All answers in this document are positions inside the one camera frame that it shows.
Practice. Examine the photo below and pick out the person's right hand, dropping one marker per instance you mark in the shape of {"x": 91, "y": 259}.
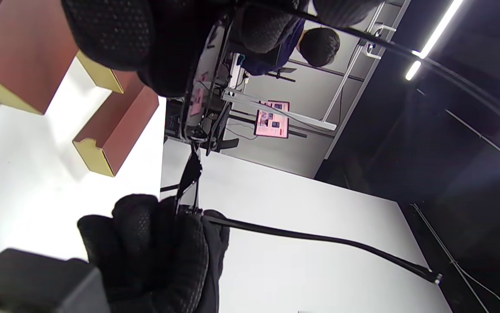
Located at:
{"x": 154, "y": 261}

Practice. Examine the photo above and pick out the person's left hand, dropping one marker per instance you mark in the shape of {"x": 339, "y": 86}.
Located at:
{"x": 115, "y": 30}

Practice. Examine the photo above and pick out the brown sliding storage box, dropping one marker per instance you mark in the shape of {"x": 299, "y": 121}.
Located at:
{"x": 24, "y": 56}
{"x": 124, "y": 117}
{"x": 102, "y": 76}

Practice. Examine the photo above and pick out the black sunglasses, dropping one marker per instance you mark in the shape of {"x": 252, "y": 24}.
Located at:
{"x": 319, "y": 238}

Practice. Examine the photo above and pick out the black mesh office chair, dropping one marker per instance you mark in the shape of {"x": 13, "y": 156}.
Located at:
{"x": 223, "y": 143}

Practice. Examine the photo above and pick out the white partition board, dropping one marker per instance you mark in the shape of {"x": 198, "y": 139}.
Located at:
{"x": 297, "y": 243}

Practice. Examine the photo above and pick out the monitor with pink screen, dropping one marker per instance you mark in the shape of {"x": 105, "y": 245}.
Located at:
{"x": 271, "y": 119}

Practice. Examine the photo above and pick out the white ceiling light strip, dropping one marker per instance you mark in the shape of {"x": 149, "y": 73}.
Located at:
{"x": 412, "y": 70}
{"x": 441, "y": 26}

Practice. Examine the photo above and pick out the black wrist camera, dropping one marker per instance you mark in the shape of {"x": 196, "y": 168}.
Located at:
{"x": 37, "y": 282}

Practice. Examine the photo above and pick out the silver aluminium post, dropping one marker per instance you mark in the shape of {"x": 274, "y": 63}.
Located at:
{"x": 349, "y": 65}

